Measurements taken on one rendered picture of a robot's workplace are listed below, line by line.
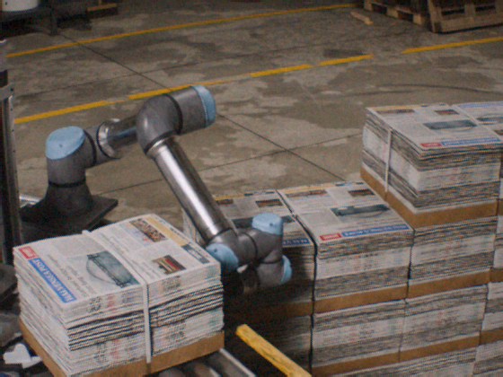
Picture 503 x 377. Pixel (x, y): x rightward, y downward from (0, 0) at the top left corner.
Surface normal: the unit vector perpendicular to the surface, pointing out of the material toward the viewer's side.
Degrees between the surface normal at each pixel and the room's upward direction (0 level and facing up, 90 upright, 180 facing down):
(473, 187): 90
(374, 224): 1
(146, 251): 2
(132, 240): 4
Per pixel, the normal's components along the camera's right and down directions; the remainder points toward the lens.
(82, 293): 0.03, -0.91
